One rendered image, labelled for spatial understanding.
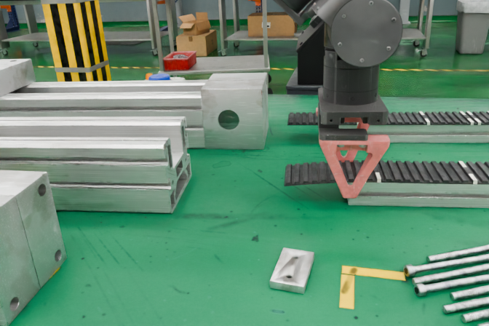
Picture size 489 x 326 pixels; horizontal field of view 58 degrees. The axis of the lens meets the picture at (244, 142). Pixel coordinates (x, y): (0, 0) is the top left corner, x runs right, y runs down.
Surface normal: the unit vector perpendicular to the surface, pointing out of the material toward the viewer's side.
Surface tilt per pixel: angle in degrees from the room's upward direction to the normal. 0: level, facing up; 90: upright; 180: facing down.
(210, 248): 0
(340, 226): 0
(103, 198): 90
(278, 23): 89
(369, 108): 2
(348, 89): 88
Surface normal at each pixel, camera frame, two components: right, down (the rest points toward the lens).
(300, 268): -0.04, -0.93
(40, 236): 0.99, 0.02
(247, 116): -0.12, 0.38
